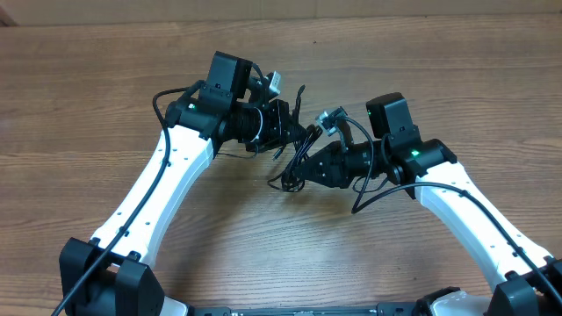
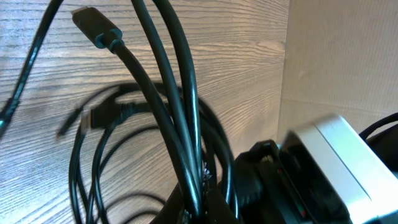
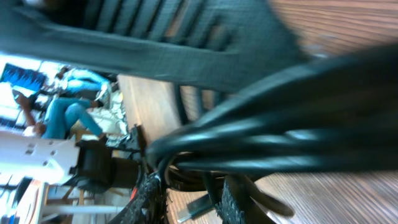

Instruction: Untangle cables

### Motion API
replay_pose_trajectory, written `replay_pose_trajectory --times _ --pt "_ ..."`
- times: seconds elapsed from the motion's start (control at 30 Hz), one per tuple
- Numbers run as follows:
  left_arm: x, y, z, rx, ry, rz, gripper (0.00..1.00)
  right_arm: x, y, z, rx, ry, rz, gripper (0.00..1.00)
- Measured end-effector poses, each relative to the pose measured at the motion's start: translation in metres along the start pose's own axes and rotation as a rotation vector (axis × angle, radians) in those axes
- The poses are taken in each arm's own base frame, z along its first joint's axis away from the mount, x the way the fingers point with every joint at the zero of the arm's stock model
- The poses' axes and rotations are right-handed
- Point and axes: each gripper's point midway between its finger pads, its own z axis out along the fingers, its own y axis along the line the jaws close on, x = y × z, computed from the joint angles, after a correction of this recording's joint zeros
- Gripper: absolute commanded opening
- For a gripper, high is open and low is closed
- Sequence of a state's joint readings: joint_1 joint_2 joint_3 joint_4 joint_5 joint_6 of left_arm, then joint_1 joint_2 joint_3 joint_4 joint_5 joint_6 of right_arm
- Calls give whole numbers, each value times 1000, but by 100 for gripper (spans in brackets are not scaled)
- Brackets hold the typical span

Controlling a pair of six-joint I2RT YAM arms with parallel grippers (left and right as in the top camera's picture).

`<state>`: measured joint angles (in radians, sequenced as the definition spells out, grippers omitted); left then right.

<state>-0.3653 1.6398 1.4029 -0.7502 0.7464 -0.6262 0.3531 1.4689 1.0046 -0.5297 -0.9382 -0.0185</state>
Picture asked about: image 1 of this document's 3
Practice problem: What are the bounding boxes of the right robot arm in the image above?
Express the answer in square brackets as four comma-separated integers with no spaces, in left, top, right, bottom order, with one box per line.
[293,92,561,315]

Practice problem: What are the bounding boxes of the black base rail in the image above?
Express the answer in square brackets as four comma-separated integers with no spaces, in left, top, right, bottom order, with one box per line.
[187,302,431,316]

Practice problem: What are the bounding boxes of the black usb cable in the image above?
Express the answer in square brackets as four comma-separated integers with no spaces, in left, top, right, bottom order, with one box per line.
[266,84,324,193]

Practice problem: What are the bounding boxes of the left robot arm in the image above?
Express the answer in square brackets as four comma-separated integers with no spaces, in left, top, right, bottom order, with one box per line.
[54,52,304,315]

